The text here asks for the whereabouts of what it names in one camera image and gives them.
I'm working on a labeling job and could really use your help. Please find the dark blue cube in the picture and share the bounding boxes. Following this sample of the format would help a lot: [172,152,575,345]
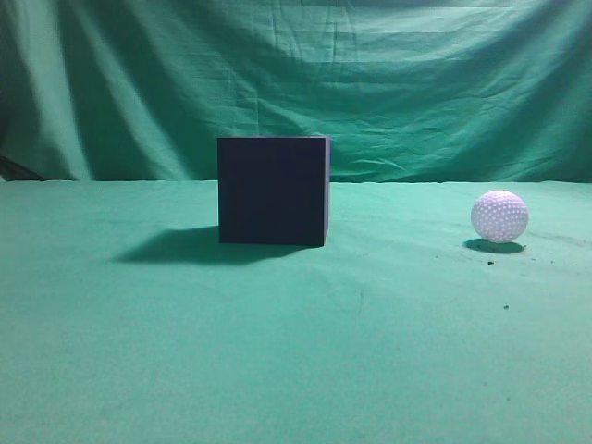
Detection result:
[217,136,331,247]

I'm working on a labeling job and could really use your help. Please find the white dimpled golf ball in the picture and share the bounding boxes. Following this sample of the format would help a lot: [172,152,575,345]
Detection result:
[471,190,529,243]

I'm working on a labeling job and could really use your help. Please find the green backdrop cloth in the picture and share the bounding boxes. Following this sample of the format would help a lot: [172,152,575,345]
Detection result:
[1,1,591,182]

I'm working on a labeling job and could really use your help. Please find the green table cloth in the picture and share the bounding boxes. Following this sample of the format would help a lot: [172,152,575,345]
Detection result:
[1,181,591,443]

